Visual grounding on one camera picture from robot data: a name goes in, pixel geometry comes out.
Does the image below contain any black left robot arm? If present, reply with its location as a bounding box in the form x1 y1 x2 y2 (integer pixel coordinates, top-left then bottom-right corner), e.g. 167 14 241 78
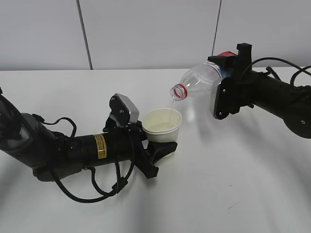
0 93 177 182

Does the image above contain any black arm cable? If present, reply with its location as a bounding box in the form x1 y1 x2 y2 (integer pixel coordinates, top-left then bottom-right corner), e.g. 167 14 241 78
36 114 137 204
247 57 311 87

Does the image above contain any white paper cup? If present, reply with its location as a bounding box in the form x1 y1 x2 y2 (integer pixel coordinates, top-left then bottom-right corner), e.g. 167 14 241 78
142 108 182 143

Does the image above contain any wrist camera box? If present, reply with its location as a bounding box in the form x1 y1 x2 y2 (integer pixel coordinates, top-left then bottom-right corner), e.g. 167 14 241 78
109 93 139 127
209 77 254 120

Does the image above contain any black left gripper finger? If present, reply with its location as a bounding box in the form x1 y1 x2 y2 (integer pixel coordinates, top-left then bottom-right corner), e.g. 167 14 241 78
147 141 177 166

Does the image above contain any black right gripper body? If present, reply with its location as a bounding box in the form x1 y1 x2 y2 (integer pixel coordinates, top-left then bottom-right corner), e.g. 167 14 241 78
222 43 255 84

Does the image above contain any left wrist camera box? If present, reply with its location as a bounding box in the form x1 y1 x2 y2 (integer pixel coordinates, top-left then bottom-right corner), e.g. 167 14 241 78
109 93 139 127

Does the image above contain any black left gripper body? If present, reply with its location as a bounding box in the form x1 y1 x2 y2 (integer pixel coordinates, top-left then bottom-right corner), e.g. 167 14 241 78
103 115 159 179

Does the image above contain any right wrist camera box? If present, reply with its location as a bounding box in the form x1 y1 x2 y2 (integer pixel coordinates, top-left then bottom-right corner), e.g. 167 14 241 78
209 77 254 120

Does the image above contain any clear plastic water bottle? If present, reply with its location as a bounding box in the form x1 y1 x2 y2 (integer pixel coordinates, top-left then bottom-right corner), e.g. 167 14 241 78
170 60 228 101

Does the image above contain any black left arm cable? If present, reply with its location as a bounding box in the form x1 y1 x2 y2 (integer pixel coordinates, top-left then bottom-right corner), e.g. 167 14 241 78
36 114 137 204

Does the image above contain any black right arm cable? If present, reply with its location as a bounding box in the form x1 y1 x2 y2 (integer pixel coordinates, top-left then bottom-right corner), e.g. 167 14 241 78
247 57 311 87

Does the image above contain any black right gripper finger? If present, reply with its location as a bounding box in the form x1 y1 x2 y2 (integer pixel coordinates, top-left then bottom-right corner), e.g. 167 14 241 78
208 55 237 69

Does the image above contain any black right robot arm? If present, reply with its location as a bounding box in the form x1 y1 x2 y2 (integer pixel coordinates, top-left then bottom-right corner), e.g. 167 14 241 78
208 43 311 139

